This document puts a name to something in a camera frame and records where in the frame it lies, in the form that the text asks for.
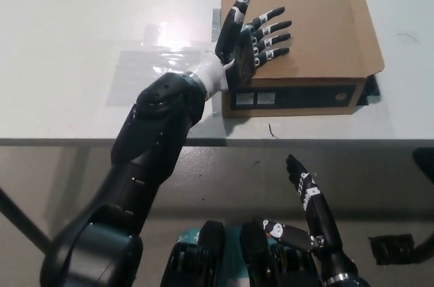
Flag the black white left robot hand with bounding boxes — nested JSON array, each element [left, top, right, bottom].
[[214, 0, 293, 91]]

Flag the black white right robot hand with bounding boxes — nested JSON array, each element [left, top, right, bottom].
[[260, 154, 354, 267]]

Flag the brown cardboard storage box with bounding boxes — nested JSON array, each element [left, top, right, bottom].
[[220, 0, 386, 119]]

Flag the robot legs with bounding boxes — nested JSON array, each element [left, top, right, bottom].
[[161, 220, 327, 287]]

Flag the black floor tape patch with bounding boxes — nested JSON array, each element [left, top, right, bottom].
[[368, 233, 416, 267]]

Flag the clear plastic sheet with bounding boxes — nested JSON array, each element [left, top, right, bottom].
[[107, 22, 222, 109]]

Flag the black table leg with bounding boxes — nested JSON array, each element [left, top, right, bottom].
[[411, 147, 434, 265], [0, 186, 52, 258]]

